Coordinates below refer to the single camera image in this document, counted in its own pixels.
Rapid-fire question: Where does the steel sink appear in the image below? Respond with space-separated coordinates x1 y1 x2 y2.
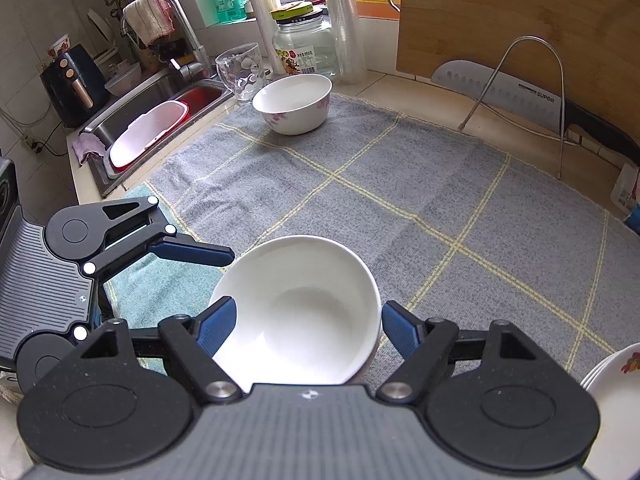
80 67 236 198

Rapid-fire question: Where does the glass jar with lid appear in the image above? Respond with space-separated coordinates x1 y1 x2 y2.
271 2 337 80

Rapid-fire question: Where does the steel faucet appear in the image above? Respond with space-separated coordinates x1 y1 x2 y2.
120 0 211 81

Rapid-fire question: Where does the teal towel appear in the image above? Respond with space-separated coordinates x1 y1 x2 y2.
105 182 231 341

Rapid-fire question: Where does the black air fryer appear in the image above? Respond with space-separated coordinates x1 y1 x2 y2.
40 44 108 128

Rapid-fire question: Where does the clear glass cup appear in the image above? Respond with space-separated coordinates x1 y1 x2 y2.
215 42 269 107

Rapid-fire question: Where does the white plastic board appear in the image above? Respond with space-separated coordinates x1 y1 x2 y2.
110 101 188 167

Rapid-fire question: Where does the wooden cutting board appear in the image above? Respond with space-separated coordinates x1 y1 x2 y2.
395 0 640 131

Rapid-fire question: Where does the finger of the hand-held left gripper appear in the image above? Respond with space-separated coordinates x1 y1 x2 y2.
131 326 166 360
82 196 237 277

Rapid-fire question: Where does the pink rag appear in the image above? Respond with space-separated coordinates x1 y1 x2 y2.
71 132 107 167

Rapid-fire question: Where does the clear plastic wrap roll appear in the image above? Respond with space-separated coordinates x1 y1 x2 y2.
317 0 368 86

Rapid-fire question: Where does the metal wire rack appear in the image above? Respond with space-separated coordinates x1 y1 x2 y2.
459 36 581 181

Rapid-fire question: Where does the red basin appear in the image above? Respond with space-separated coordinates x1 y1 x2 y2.
109 85 228 171

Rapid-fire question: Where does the striped dish towel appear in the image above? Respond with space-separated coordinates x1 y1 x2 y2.
122 0 176 47

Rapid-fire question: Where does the clear plastic container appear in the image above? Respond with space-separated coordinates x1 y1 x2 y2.
104 59 143 97

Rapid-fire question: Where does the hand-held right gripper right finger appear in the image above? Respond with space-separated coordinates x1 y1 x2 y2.
376 300 537 406

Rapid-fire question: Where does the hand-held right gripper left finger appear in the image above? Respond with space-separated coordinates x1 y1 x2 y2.
79 296 243 405

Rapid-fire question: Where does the white seasoning bag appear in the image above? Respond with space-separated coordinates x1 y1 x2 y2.
611 162 640 236

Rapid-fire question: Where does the steel kitchen knife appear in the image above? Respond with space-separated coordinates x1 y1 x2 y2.
431 59 640 173

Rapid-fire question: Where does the oval white fruit-print dish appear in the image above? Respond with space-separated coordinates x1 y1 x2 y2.
590 342 640 480

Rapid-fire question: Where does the grey checked table mat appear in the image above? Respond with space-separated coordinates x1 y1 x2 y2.
145 92 640 396

